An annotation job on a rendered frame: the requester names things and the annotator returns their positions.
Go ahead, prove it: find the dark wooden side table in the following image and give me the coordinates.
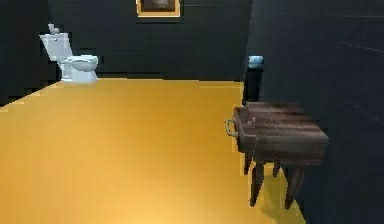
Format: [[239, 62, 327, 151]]
[[224, 101, 331, 211]]

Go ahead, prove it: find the pale blue toilet paper roll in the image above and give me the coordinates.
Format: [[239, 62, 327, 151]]
[[248, 55, 265, 69]]

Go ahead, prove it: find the white toilet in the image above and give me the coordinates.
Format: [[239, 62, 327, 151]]
[[39, 31, 100, 84]]

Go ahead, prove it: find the gold framed wall picture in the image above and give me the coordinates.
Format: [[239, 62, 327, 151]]
[[136, 0, 181, 18]]

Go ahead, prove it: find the black trash can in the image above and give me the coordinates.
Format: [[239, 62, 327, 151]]
[[242, 66, 264, 106]]

